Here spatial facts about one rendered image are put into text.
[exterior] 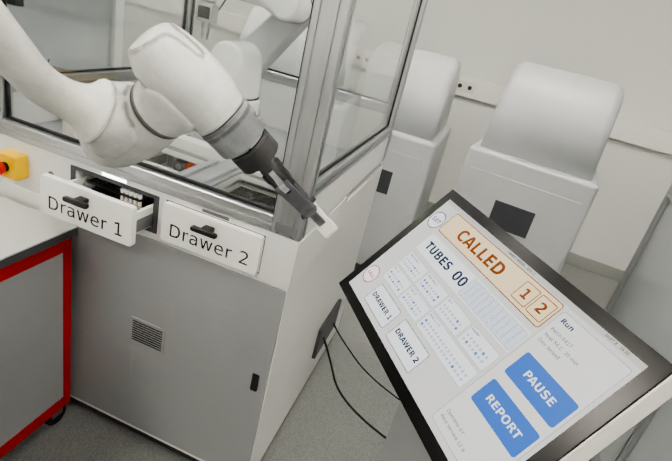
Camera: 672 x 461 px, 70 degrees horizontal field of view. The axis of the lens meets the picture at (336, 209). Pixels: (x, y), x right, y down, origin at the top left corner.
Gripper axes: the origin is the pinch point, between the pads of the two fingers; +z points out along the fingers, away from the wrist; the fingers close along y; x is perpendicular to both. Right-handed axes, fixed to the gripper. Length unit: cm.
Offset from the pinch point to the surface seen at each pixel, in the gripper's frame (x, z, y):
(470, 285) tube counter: -13.1, 17.3, -18.6
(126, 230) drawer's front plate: 42, -10, 41
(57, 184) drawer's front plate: 50, -26, 54
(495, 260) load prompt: -19.0, 17.2, -17.8
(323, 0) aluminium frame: -28.3, -23.0, 28.5
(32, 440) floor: 125, 27, 54
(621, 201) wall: -156, 264, 175
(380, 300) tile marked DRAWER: 1.2, 17.3, -7.8
